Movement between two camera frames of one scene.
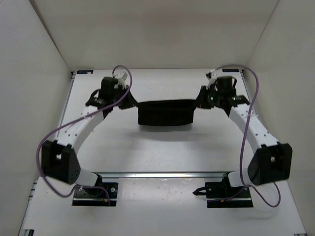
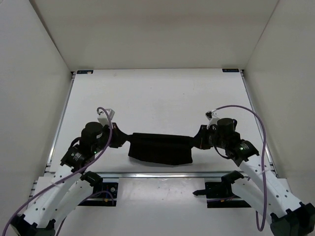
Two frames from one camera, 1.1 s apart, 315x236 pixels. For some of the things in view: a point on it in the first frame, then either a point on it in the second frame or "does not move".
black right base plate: (219, 194) does not move
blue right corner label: (230, 70) does not move
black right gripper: (201, 101) -> (199, 139)
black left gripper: (130, 101) -> (121, 136)
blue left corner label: (84, 72) does not move
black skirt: (165, 113) -> (163, 149)
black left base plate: (96, 196) does not move
